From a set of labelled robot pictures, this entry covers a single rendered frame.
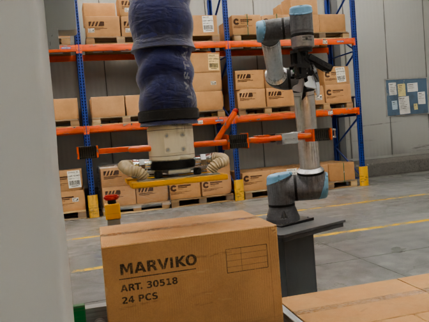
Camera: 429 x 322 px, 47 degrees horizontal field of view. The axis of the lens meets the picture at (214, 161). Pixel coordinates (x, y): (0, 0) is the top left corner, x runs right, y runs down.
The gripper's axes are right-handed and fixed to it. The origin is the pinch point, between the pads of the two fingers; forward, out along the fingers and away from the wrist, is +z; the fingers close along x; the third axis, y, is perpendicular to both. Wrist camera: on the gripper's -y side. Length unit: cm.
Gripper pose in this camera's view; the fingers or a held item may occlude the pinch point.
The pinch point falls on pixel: (311, 98)
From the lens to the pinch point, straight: 202.2
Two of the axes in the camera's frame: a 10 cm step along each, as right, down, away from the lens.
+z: 0.8, 10.0, 0.6
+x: 2.4, 0.3, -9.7
